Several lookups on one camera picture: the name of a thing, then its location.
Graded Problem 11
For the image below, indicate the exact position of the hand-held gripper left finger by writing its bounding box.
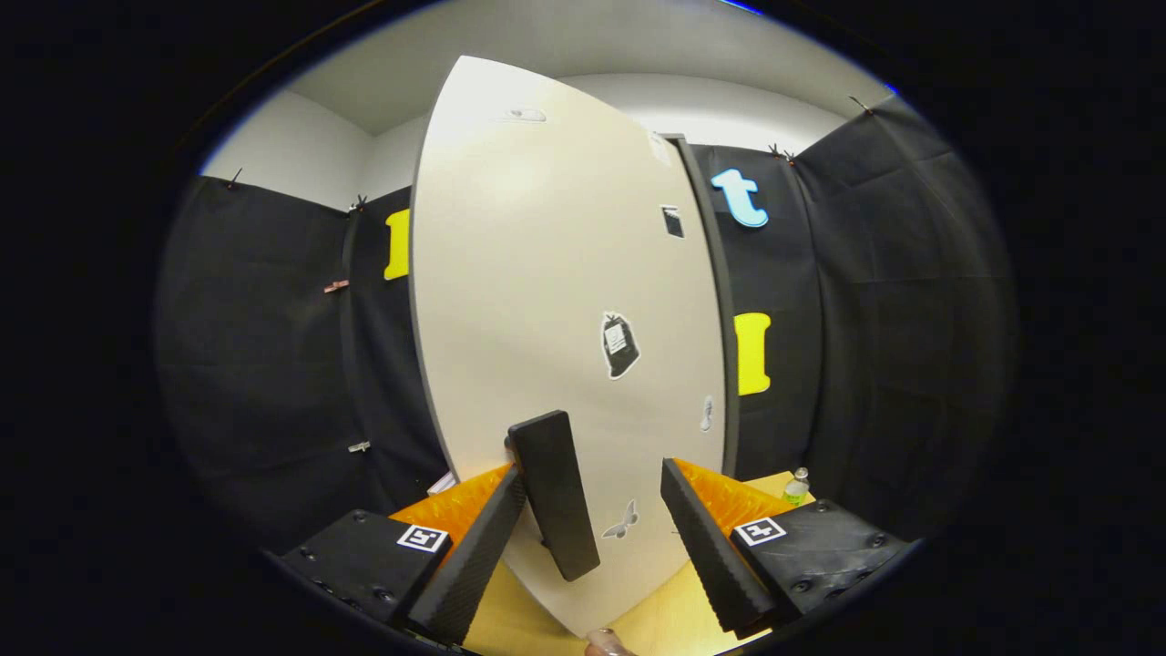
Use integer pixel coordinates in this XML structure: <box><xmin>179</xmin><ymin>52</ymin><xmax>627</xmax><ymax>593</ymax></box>
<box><xmin>281</xmin><ymin>463</ymin><xmax>529</xmax><ymax>646</ymax></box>

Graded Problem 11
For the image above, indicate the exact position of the grey shoe cabinet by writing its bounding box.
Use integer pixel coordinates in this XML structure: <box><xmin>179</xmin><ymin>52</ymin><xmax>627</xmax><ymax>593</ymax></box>
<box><xmin>670</xmin><ymin>134</ymin><xmax>741</xmax><ymax>479</ymax></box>

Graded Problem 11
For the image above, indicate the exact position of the black backdrop cloth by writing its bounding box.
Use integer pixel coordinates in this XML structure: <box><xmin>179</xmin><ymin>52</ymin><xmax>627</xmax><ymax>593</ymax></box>
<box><xmin>155</xmin><ymin>96</ymin><xmax>1017</xmax><ymax>566</ymax></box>

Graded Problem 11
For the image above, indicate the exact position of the black door handle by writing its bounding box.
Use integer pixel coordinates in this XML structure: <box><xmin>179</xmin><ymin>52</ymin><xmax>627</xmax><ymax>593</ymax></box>
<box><xmin>504</xmin><ymin>410</ymin><xmax>602</xmax><ymax>582</ymax></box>

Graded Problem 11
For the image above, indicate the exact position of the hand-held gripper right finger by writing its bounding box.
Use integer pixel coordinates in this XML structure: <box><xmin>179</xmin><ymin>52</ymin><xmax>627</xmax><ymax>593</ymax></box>
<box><xmin>660</xmin><ymin>457</ymin><xmax>912</xmax><ymax>639</ymax></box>

